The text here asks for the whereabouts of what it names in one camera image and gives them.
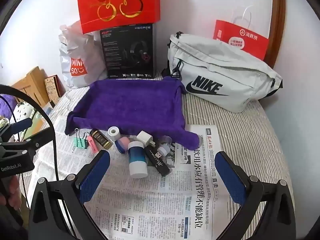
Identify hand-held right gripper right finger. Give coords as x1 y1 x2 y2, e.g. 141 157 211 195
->
214 151 297 240

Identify grey waist bag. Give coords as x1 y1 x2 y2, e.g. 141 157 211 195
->
161 32 284 113

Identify white tape roll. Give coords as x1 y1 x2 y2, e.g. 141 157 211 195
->
108 126 121 142

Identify round wooden frame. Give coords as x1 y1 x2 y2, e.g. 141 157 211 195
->
264 0 286 68

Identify small white plug light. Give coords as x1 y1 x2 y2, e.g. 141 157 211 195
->
158 142 170 157

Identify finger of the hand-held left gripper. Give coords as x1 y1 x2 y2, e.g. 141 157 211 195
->
15 127 52 155
0 118 33 142

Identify brown patterned book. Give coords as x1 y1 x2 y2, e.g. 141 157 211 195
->
44 75 67 105

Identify striped bed sheet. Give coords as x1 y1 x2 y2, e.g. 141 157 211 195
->
19 70 295 240

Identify person's left hand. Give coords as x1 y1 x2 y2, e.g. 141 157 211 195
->
0 176 22 208

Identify pink and blue eraser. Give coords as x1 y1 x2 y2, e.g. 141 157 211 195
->
115 135 133 153

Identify pink highlighter pen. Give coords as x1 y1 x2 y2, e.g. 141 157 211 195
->
85 134 98 153

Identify red paper bag white handles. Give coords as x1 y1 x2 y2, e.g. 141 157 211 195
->
213 5 270 62

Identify wooden headboard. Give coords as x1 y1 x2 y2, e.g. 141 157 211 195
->
11 66 50 107

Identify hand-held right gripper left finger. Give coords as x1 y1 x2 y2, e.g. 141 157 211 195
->
29 150 111 240

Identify small brown bottle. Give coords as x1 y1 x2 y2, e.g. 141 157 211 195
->
90 129 112 150

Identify black headphone box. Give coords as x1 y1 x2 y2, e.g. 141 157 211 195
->
99 23 157 80

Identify white spotted cloth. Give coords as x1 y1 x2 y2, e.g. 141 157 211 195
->
12 102 35 120

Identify black cable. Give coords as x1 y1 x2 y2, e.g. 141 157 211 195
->
0 84 75 240

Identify white charger plug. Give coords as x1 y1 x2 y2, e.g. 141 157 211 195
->
136 130 157 147

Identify purple towel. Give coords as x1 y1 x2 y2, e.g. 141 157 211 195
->
64 78 200 149

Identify white and blue cylinder bottle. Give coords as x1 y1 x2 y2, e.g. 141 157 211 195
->
128 141 148 179

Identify purple cloth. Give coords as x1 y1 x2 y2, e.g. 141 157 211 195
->
0 94 18 120

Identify white plastic shopping bag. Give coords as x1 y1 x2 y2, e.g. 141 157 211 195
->
59 20 108 89

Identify newspaper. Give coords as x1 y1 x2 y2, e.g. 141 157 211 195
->
32 115 240 240

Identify black usb stick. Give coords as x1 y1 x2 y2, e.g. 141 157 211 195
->
144 146 170 177

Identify green binder clip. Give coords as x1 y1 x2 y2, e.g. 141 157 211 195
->
74 128 91 150

